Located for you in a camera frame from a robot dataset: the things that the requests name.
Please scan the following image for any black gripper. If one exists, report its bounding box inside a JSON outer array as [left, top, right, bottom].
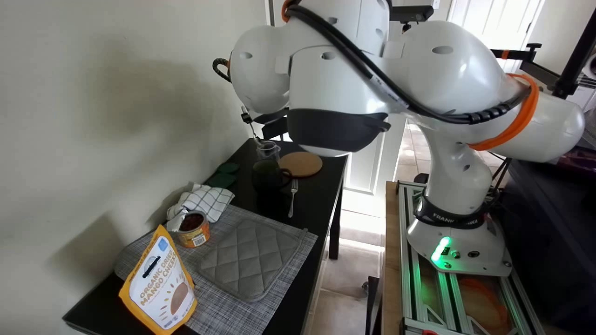
[[241, 107, 289, 142]]

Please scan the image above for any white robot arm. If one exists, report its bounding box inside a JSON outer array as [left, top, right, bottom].
[[230, 0, 585, 278]]

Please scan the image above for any dark glass cup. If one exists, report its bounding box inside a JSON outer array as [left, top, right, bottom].
[[252, 140, 285, 192]]

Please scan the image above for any round cork coaster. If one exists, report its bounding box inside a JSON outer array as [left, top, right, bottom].
[[280, 152, 323, 179]]

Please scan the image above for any green lid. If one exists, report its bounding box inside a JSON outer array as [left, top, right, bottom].
[[207, 163, 241, 189]]

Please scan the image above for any black side table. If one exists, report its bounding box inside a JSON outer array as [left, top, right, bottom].
[[64, 140, 347, 335]]

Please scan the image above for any white checked dish cloth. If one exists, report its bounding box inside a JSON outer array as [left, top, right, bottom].
[[166, 185, 235, 232]]

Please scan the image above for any grey quilted pot holder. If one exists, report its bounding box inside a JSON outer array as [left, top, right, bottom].
[[190, 222, 298, 302]]

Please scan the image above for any small orange-labelled can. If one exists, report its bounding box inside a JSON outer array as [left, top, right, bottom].
[[179, 213, 211, 248]]

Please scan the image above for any grey woven placemat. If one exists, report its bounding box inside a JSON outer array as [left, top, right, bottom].
[[114, 206, 317, 335]]

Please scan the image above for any orange snack pouch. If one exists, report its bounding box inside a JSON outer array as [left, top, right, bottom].
[[120, 228, 198, 335]]

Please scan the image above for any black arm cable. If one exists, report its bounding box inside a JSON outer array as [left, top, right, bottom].
[[282, 5, 535, 127]]

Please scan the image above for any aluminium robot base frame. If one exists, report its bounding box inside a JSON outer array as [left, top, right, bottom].
[[397, 183, 546, 335]]

